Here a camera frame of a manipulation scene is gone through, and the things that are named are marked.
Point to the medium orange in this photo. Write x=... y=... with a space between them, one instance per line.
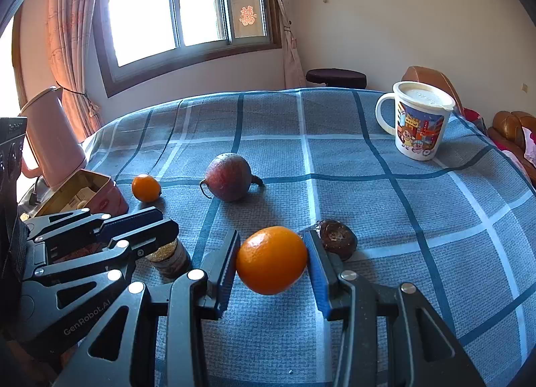
x=271 y=260

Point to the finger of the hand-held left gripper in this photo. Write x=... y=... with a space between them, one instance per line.
x=155 y=234
x=134 y=219

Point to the white mug lid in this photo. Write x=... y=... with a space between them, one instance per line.
x=423 y=96

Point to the dark round stool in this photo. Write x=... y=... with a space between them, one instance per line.
x=335 y=77

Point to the brown framed sliding window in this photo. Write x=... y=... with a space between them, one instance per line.
x=176 y=6

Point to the red round radish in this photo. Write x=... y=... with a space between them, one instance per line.
x=229 y=177

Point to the large bright side window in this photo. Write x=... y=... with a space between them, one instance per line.
x=8 y=56

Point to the dark water chestnut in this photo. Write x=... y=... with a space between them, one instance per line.
x=337 y=238

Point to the small orange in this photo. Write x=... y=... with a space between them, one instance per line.
x=146 y=188

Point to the pale pink curtain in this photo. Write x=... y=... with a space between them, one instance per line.
x=289 y=35

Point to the pink electric kettle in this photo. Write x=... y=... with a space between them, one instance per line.
x=50 y=140

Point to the black power plug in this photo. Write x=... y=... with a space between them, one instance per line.
x=37 y=192

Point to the pink tin box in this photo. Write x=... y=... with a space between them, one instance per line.
x=104 y=200

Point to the printed paper leaflet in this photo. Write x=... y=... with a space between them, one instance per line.
x=79 y=194

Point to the red window decal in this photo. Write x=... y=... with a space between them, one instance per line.
x=247 y=16

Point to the blue plaid tablecloth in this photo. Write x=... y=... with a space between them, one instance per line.
x=377 y=211

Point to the purple sugarcane piece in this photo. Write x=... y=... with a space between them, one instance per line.
x=169 y=259

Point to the brown leather sofa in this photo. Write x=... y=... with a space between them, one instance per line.
x=511 y=127

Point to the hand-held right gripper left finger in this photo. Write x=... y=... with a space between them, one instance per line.
x=228 y=272

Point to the white cartoon print mug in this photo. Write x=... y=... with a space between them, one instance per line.
x=418 y=131

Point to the pink patterned curtain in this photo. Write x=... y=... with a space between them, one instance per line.
x=71 y=35

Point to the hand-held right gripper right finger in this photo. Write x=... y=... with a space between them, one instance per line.
x=320 y=282

